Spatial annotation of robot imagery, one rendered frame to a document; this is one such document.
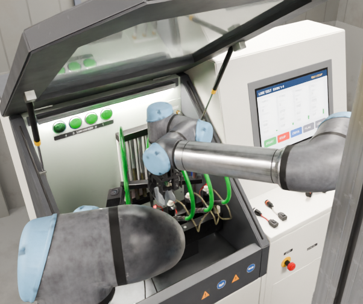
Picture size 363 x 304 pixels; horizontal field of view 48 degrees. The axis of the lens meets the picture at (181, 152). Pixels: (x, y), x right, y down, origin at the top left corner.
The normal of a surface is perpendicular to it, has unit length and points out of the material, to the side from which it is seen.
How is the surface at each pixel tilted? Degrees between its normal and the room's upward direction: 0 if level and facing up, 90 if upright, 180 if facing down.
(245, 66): 76
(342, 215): 90
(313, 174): 72
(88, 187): 90
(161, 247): 67
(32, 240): 24
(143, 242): 53
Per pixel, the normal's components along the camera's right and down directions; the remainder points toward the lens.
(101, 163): 0.53, 0.43
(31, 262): 0.08, -0.18
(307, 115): 0.51, 0.22
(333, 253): -0.92, 0.22
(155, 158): -0.52, 0.46
